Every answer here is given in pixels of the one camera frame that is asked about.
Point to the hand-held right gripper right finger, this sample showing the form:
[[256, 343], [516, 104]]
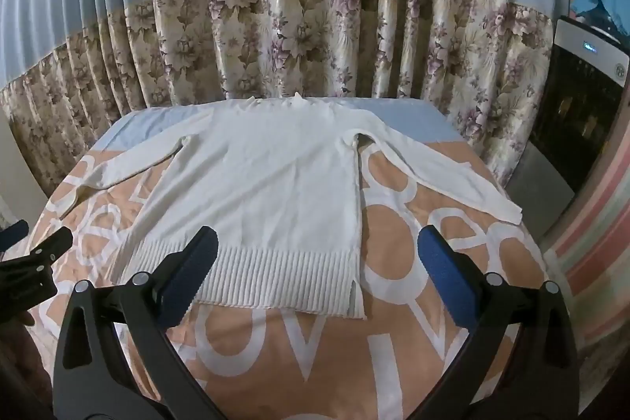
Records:
[[443, 275]]

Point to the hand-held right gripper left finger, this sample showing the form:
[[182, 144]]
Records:
[[193, 271]]

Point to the blue and floral curtain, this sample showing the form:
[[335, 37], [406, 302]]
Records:
[[295, 31]]

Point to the orange printed blanket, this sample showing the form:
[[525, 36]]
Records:
[[393, 351]]

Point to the white knit sweater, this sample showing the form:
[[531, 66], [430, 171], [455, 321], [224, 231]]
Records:
[[266, 184]]

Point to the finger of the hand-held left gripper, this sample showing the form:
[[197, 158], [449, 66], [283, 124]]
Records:
[[14, 235], [56, 242]]

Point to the black water dispenser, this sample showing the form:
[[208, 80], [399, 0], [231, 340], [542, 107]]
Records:
[[571, 120]]

